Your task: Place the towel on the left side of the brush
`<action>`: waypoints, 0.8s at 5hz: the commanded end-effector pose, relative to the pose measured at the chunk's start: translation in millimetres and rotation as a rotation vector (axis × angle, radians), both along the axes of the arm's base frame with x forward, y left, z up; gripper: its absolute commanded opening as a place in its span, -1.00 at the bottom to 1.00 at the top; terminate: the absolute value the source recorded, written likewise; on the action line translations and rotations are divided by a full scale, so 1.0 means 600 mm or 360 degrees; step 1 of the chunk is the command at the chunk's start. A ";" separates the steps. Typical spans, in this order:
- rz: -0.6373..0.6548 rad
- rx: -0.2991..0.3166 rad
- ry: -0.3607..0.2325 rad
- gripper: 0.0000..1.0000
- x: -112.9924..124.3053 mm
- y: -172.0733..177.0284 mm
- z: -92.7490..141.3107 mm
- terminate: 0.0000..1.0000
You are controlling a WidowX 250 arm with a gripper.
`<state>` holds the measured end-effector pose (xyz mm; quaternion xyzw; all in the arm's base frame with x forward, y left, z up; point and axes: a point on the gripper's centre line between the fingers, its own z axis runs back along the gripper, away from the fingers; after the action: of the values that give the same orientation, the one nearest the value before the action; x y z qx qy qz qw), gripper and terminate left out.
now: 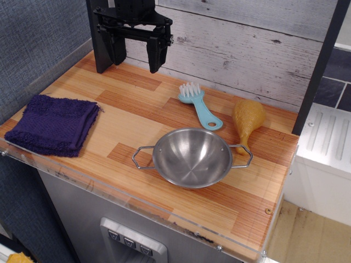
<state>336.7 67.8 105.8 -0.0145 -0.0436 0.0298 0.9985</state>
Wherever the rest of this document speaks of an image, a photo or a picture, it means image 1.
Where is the yellow plastic chicken drumstick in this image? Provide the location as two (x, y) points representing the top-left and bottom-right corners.
(231, 99), (266, 150)

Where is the black left vertical post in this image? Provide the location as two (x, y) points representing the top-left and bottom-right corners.
(86, 0), (112, 73)

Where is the white toy sink unit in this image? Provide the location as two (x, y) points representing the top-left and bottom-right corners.
(284, 104), (350, 225)

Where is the stainless steel bowl with handles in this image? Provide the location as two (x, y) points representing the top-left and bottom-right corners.
(132, 128), (253, 189)

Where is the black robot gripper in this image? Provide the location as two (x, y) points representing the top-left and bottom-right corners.
(93, 1), (173, 73)

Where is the silver toy fridge front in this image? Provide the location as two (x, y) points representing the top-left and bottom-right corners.
(39, 171), (238, 262)

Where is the clear acrylic edge guard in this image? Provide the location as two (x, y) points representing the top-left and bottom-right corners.
(1, 140), (268, 262)

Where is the black vertical post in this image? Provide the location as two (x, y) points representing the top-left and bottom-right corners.
(86, 0), (112, 73)
(292, 0), (350, 135)

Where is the black right vertical post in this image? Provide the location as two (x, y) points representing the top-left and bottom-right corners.
(292, 0), (350, 135)

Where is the grey ice dispenser panel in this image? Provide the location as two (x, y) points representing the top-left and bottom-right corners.
(100, 217), (168, 262)

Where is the yellow object bottom left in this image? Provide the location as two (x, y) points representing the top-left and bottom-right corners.
(6, 253), (34, 263)

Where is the purple towel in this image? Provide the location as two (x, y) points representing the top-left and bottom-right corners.
(4, 95), (100, 157)

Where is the light blue dish brush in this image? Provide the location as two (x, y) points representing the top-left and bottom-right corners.
(178, 82), (223, 131)

